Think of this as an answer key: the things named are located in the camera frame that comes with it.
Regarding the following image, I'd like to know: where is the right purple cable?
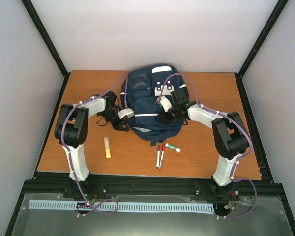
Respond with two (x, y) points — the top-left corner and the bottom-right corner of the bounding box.
(159, 73), (258, 220)

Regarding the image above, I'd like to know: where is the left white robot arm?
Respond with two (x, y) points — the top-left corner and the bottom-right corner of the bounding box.
(55, 91), (134, 198)

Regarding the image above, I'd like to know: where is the red capped marker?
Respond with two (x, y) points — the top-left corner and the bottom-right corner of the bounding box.
(159, 144), (166, 170)

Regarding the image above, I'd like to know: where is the green white glue stick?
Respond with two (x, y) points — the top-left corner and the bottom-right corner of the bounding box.
(165, 143), (181, 153)

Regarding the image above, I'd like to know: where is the light blue cable duct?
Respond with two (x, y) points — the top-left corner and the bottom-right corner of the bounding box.
(28, 200), (214, 214)

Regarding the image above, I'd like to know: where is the navy blue backpack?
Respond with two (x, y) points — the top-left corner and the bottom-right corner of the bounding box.
(120, 63), (189, 146)

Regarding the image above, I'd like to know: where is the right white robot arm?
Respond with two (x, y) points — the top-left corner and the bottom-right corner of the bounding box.
(156, 86), (252, 199)

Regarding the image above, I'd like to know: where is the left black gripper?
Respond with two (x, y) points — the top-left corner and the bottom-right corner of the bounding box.
(99, 110), (129, 132)

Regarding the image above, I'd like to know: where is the yellow glue stick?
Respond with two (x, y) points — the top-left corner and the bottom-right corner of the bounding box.
(104, 137), (111, 159)

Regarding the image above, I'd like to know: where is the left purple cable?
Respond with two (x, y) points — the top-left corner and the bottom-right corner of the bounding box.
(60, 72), (130, 218)

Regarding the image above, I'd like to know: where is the black aluminium frame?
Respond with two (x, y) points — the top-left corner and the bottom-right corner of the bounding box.
(5, 0), (295, 236)

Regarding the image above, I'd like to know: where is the purple cable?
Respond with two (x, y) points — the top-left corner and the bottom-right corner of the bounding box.
(60, 72), (130, 218)
(159, 73), (258, 220)

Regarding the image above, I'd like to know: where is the purple capped marker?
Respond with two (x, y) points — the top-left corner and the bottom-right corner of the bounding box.
(156, 145), (161, 169)

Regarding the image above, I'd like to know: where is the clear acrylic front plate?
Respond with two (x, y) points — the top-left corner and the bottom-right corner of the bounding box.
(13, 194), (292, 236)

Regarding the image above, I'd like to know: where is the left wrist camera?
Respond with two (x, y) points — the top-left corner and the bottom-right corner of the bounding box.
(117, 108), (135, 119)

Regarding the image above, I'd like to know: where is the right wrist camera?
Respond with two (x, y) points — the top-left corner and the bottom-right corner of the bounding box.
(156, 96), (172, 112)

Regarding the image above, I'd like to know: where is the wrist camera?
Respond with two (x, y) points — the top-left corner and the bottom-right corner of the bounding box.
(117, 108), (135, 119)
(156, 96), (172, 112)

